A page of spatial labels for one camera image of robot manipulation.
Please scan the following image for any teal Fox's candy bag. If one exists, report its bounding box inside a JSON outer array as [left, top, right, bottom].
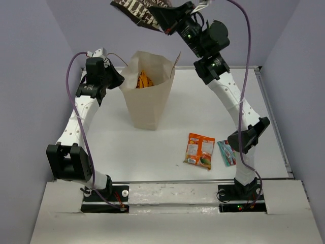
[[217, 140, 236, 167]]

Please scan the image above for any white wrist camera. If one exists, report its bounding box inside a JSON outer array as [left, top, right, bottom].
[[192, 0, 212, 14], [86, 47, 107, 59]]

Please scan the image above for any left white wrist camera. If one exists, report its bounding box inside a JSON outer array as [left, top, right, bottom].
[[86, 47, 107, 59]]

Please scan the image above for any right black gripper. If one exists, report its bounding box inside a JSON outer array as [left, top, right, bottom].
[[152, 0, 207, 58]]

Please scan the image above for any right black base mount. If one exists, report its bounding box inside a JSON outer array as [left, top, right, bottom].
[[216, 184, 267, 213]]

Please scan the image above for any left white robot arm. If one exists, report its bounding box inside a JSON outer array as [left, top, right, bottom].
[[46, 54, 124, 201]]

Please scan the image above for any orange candy bag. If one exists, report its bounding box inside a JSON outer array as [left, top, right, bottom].
[[183, 133, 215, 170]]

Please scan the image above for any orange Kettle chips bag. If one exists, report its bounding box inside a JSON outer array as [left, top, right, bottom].
[[136, 70, 154, 88]]

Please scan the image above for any cream paper bag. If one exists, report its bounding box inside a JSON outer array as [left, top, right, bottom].
[[119, 51, 179, 130]]

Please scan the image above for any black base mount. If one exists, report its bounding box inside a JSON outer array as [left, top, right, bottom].
[[80, 184, 129, 214], [216, 184, 267, 213]]

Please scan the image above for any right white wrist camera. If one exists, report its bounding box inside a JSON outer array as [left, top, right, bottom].
[[192, 0, 212, 14]]

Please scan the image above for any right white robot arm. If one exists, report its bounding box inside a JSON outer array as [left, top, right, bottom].
[[149, 2, 270, 199]]

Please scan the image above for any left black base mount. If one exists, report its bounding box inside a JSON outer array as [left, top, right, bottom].
[[80, 184, 129, 214]]

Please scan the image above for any brown Kettle chips bag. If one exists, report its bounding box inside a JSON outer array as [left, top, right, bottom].
[[110, 0, 173, 32]]

